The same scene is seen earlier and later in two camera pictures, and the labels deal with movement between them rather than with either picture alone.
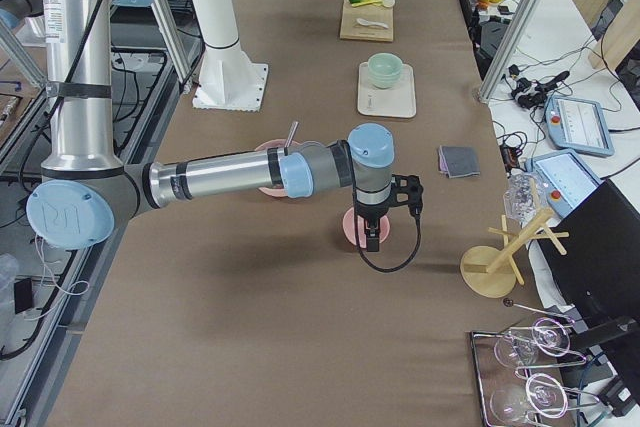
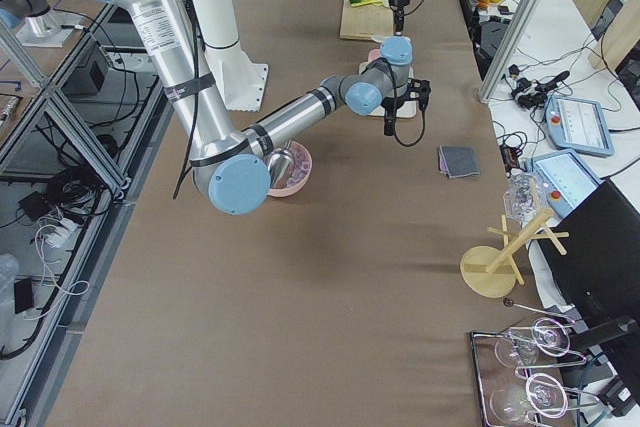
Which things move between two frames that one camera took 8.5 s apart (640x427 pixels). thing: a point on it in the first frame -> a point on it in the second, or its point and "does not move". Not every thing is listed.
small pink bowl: (349, 228) -> (373, 54)
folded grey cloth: (458, 162) does not move
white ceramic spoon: (364, 22) -> (381, 38)
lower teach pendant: (564, 179) does not move
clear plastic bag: (523, 196) does not move
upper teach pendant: (577, 124) does not move
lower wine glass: (543, 394) does not move
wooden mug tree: (492, 272) does not move
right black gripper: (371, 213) -> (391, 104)
